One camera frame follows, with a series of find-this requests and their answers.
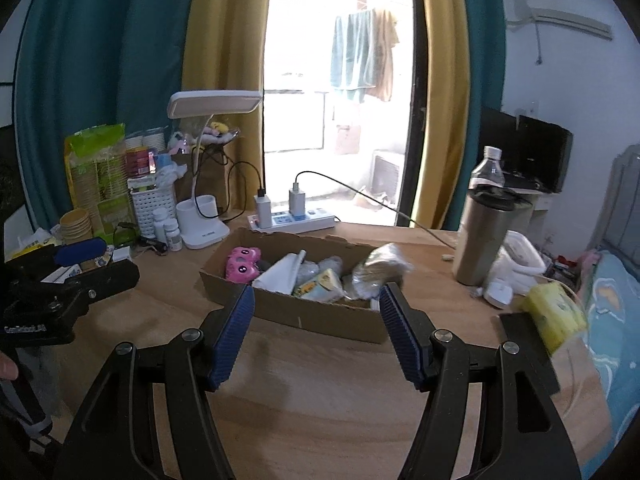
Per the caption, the pink plush toy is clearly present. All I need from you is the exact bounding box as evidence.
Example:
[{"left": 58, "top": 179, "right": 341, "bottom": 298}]
[{"left": 224, "top": 246, "right": 262, "bottom": 284}]

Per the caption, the white paper towel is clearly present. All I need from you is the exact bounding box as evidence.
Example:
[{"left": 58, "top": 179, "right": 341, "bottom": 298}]
[{"left": 252, "top": 250, "right": 306, "bottom": 295}]

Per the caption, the clear bubble wrap wad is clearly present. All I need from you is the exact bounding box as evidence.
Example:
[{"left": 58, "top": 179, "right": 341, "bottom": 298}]
[{"left": 295, "top": 256, "right": 343, "bottom": 286}]

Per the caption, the stack of paper cups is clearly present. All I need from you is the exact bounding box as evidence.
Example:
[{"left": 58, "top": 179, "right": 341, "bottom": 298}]
[{"left": 60, "top": 208, "right": 93, "bottom": 245}]

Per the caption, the white pill bottle small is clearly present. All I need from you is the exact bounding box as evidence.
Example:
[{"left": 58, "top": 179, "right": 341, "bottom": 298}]
[{"left": 164, "top": 218, "right": 183, "bottom": 252}]

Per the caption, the white perforated basket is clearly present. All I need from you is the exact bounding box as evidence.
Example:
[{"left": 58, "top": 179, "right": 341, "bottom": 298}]
[{"left": 129, "top": 186, "right": 177, "bottom": 237}]

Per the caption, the white pill bottle large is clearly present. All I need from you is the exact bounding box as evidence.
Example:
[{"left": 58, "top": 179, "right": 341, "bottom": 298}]
[{"left": 152, "top": 207, "right": 169, "bottom": 244}]

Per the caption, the green snack bag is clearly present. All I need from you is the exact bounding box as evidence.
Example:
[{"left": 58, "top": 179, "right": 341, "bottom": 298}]
[{"left": 64, "top": 124, "right": 134, "bottom": 244}]

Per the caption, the red tin can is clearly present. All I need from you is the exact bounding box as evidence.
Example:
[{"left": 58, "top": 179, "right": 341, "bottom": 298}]
[{"left": 125, "top": 146, "right": 155, "bottom": 178}]

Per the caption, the white desk lamp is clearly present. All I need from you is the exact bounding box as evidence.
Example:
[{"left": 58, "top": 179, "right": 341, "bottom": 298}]
[{"left": 166, "top": 89, "right": 264, "bottom": 252}]

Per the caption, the yellow tissue pack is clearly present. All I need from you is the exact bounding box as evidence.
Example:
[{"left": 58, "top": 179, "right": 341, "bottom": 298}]
[{"left": 521, "top": 282, "right": 588, "bottom": 354}]

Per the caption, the white charger left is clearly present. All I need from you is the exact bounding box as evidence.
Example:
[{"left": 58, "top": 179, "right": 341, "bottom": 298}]
[{"left": 254, "top": 188, "right": 272, "bottom": 230}]

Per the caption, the white charger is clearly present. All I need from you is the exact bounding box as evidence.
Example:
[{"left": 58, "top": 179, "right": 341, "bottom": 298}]
[
  {"left": 288, "top": 181, "right": 306, "bottom": 220},
  {"left": 254, "top": 188, "right": 272, "bottom": 230}
]

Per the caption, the brown cardboard box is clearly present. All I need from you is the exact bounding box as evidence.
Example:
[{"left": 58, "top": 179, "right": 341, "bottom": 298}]
[{"left": 201, "top": 228, "right": 387, "bottom": 344}]

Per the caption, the teal curtain left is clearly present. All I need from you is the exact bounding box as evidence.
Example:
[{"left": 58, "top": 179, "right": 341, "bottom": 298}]
[{"left": 14, "top": 0, "right": 192, "bottom": 229}]

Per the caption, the teal curtain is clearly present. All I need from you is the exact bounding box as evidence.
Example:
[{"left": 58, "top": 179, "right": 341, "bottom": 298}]
[
  {"left": 14, "top": 0, "right": 192, "bottom": 229},
  {"left": 444, "top": 0, "right": 506, "bottom": 231}
]

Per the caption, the white charger right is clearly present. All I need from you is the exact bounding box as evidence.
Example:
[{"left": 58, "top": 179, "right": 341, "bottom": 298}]
[{"left": 288, "top": 181, "right": 306, "bottom": 220}]

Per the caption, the white power strip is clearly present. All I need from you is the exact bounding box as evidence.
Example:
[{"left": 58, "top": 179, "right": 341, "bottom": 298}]
[{"left": 247, "top": 208, "right": 337, "bottom": 234}]

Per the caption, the steel thermos tumbler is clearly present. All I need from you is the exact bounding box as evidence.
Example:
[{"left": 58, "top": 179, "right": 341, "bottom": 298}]
[{"left": 452, "top": 184, "right": 518, "bottom": 286}]

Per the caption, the grey padded headboard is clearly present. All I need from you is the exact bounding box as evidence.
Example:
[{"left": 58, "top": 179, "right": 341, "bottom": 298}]
[{"left": 590, "top": 144, "right": 639, "bottom": 266}]

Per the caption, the yellow curtain left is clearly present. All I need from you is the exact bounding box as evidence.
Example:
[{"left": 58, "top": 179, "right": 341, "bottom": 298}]
[{"left": 182, "top": 0, "right": 269, "bottom": 210}]

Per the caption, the yellow curtain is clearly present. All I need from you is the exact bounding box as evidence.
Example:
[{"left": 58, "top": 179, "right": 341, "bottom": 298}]
[
  {"left": 182, "top": 0, "right": 269, "bottom": 210},
  {"left": 413, "top": 0, "right": 471, "bottom": 229}
]

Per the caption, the clear water bottle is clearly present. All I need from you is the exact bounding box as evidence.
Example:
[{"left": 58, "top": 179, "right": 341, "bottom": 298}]
[{"left": 469, "top": 146, "right": 506, "bottom": 190}]

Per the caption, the black monitor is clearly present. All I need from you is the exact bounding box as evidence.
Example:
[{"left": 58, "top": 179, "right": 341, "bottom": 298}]
[{"left": 476, "top": 107, "right": 574, "bottom": 193}]

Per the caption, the yellow curtain right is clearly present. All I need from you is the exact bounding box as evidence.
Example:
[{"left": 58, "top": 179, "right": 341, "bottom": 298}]
[{"left": 413, "top": 0, "right": 471, "bottom": 229}]

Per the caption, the white air conditioner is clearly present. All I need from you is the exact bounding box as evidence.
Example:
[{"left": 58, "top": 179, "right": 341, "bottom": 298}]
[{"left": 506, "top": 0, "right": 613, "bottom": 40}]

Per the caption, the teal curtain right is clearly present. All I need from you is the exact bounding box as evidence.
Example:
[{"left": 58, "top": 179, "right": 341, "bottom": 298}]
[{"left": 444, "top": 0, "right": 506, "bottom": 231}]

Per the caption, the black charger cable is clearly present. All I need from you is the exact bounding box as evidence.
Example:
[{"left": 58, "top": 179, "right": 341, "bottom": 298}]
[{"left": 191, "top": 145, "right": 266, "bottom": 224}]

